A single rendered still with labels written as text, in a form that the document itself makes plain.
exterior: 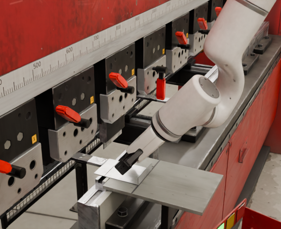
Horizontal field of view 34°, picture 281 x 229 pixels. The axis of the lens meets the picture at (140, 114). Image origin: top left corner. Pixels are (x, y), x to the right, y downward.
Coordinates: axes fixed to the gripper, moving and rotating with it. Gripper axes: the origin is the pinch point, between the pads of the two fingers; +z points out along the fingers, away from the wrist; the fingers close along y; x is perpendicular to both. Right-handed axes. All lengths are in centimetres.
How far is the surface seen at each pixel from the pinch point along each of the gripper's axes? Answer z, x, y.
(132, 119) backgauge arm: 31, -9, -58
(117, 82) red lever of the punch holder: -21.6, -14.6, 10.1
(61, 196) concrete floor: 142, -8, -103
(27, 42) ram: -31, -27, 35
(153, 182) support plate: -2.6, 8.3, 1.3
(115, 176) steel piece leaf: 3.8, 0.4, 3.2
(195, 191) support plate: -9.6, 16.6, 0.6
